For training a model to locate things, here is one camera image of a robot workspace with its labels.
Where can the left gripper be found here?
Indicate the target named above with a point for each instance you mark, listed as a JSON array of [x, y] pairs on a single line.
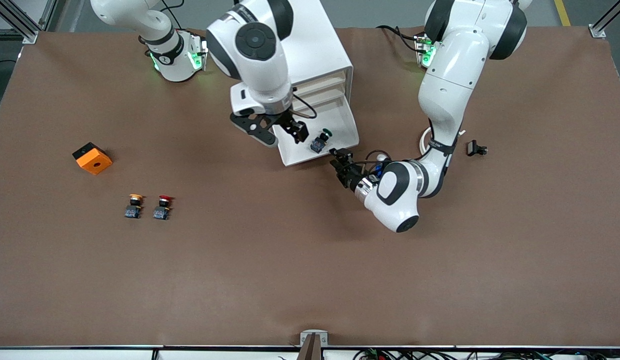
[[352, 176]]

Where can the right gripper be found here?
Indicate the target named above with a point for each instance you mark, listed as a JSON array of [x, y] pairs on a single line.
[[284, 120]]

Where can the green push button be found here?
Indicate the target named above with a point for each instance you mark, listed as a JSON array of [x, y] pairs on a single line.
[[320, 141]]

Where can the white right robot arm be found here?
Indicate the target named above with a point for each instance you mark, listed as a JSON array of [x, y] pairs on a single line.
[[260, 65]]

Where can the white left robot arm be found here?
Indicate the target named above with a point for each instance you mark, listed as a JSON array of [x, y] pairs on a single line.
[[455, 65]]

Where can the white plastic drawer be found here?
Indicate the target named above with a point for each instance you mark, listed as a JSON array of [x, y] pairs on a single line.
[[325, 93], [322, 81]]

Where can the white drawer cabinet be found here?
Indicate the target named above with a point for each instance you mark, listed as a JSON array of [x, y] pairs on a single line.
[[315, 40]]

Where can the red push button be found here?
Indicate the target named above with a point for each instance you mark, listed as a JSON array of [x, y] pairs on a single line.
[[162, 207]]

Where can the yellow push button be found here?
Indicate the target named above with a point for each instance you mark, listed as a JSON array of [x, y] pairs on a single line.
[[134, 206]]

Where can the orange and black button box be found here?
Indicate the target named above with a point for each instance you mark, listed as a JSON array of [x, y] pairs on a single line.
[[93, 161]]

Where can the white curved plastic piece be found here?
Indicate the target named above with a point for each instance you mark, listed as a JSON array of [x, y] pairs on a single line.
[[423, 142]]

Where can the brown table mat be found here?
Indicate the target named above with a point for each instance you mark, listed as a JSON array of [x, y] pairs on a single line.
[[310, 260]]

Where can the small black clip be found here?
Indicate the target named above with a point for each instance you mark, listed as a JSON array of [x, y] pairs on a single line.
[[473, 148]]

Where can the grey metal bracket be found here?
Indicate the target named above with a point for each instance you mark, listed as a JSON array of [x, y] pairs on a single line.
[[306, 337]]

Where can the aluminium frame profile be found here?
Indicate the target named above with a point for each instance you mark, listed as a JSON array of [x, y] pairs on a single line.
[[597, 31], [27, 36]]

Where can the white table edge rail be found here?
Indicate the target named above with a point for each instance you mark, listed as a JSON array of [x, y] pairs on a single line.
[[90, 354]]

